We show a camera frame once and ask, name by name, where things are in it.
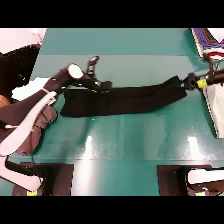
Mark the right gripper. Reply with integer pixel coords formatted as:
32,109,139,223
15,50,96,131
186,72,201,91

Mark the black garment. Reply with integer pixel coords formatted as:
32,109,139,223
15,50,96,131
60,75,188,118
0,44,42,98

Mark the heap of clothes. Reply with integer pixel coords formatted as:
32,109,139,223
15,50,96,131
190,27,224,62

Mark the brown garment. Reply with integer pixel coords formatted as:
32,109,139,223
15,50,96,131
0,96,60,156

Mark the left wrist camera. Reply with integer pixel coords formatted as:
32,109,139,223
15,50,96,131
87,55,101,80

